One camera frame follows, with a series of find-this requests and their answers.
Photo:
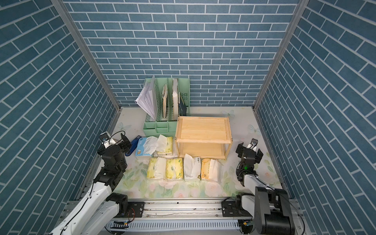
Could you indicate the dark blue book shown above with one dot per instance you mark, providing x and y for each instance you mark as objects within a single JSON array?
[{"x": 182, "y": 107}]

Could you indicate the aluminium corner post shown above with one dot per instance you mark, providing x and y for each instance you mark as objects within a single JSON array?
[
  {"x": 301, "y": 6},
  {"x": 74, "y": 31}
]

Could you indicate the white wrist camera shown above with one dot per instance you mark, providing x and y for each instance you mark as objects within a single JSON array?
[
  {"x": 253, "y": 144},
  {"x": 106, "y": 139}
]

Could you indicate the blue tissue pack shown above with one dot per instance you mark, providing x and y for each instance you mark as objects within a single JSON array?
[{"x": 146, "y": 147}]

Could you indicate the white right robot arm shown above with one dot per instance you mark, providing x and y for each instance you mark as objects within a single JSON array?
[{"x": 269, "y": 207}]

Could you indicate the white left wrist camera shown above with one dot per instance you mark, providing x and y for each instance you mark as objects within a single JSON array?
[{"x": 106, "y": 139}]

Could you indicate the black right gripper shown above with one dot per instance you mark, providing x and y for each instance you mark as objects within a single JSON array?
[{"x": 243, "y": 149}]

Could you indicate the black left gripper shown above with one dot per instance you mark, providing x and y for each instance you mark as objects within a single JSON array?
[{"x": 125, "y": 147}]

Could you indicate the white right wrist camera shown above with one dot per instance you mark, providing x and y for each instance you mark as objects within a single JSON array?
[{"x": 253, "y": 144}]

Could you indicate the white paper stack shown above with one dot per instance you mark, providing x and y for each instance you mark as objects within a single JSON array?
[{"x": 147, "y": 99}]

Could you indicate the aluminium right corner post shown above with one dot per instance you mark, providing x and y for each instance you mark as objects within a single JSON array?
[{"x": 301, "y": 6}]

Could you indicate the floral table mat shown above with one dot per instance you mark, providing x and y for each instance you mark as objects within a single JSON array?
[{"x": 135, "y": 184}]

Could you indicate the orange tissue pack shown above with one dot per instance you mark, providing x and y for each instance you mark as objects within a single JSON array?
[{"x": 211, "y": 170}]

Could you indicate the wooden two-tier shelf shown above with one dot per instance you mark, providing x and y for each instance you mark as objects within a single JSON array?
[{"x": 204, "y": 137}]

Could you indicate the aluminium left corner post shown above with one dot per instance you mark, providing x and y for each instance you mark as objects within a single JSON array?
[{"x": 74, "y": 31}]

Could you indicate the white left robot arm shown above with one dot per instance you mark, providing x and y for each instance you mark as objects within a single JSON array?
[{"x": 100, "y": 204}]

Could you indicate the white tissue pack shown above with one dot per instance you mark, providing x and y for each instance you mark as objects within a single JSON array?
[{"x": 192, "y": 168}]

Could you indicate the yellow green tissue pack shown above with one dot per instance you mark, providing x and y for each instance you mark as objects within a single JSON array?
[{"x": 165, "y": 146}]

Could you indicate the brown edged book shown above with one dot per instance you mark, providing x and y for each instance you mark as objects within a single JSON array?
[{"x": 164, "y": 101}]

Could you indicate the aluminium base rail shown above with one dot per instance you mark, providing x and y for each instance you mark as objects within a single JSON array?
[{"x": 152, "y": 215}]

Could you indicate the green plastic file organizer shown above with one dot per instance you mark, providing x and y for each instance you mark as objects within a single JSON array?
[{"x": 167, "y": 126}]

